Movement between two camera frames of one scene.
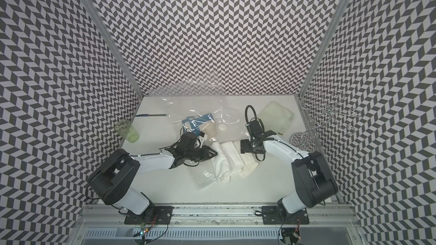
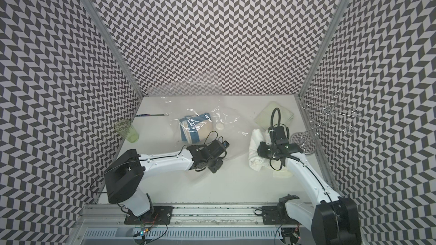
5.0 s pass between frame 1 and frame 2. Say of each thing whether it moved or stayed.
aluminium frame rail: stayed
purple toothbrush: stayed
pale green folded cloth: stayed
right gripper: moved
